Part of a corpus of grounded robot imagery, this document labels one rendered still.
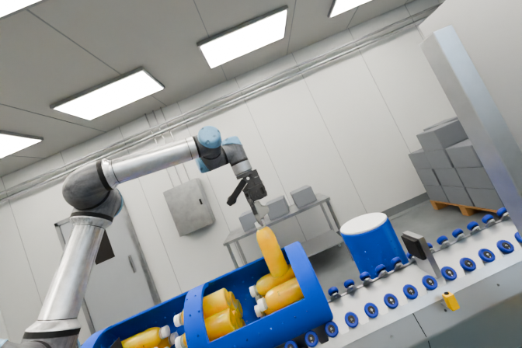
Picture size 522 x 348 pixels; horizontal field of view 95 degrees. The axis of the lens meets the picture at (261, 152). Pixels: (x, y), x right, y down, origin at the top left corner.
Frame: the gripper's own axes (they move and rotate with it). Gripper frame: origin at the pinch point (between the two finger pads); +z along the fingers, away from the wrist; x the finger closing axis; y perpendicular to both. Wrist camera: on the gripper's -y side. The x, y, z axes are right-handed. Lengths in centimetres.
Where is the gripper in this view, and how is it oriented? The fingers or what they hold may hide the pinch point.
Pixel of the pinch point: (259, 222)
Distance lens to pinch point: 97.3
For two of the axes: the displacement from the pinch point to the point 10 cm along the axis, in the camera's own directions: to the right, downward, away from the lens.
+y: 9.1, -4.0, 0.4
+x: 0.0, 1.1, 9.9
